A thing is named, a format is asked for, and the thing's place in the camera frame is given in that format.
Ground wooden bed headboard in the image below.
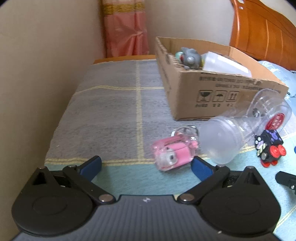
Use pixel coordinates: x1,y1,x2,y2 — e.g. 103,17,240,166
230,1,295,70

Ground pink toy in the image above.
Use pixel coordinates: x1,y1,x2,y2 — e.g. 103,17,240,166
152,125,199,172

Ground pink orange curtain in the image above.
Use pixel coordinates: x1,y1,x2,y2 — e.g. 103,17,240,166
101,1,149,58

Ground grey elephant toy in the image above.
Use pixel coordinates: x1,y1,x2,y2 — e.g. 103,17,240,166
181,47,202,70

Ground black toy train red wheels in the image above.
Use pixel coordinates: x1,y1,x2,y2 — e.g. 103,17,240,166
254,130,287,168

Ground medical cotton swab box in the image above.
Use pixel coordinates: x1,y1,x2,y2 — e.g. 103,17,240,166
201,52,252,78

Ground clear plastic bottle red label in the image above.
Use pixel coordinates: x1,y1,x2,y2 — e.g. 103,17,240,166
199,89,292,166

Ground teal round metallic case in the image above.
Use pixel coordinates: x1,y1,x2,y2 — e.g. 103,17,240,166
175,51,184,62

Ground light blue floral bedding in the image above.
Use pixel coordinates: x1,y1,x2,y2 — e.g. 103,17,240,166
259,61,296,98

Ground brown cardboard box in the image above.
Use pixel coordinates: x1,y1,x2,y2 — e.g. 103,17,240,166
155,37,288,120

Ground grey checked blanket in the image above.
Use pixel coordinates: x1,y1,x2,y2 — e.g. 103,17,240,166
44,58,296,241

